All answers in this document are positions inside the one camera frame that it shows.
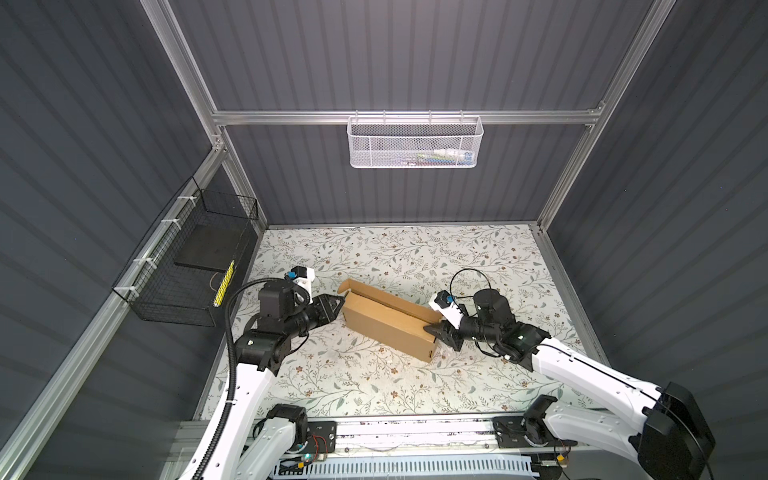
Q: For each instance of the black foam pad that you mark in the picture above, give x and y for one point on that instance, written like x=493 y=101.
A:
x=210 y=248

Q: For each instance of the aluminium mounting rail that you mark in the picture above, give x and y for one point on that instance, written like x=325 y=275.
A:
x=396 y=435

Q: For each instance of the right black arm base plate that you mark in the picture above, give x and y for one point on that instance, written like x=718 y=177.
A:
x=516 y=431

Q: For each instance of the brown cardboard box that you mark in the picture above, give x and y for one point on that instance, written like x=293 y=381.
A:
x=389 y=319

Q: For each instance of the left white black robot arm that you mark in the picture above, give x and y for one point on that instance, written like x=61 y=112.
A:
x=221 y=452

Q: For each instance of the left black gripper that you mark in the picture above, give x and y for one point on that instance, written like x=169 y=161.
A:
x=322 y=304

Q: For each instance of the floral patterned table mat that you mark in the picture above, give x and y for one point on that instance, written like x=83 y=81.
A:
x=339 y=372

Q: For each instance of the pens in white basket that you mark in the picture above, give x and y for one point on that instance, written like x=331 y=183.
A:
x=449 y=158

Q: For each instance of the white wire mesh basket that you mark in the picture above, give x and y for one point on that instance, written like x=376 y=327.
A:
x=379 y=142

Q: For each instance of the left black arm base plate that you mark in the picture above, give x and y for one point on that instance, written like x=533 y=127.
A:
x=316 y=437

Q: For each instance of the black wire basket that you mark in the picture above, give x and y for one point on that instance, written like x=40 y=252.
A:
x=158 y=291

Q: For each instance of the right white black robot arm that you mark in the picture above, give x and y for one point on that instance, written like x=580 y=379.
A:
x=661 y=429

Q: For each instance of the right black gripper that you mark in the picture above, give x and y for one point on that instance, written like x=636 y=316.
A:
x=448 y=335

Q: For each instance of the yellow marker pen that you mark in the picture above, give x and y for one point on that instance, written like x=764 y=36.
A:
x=224 y=285

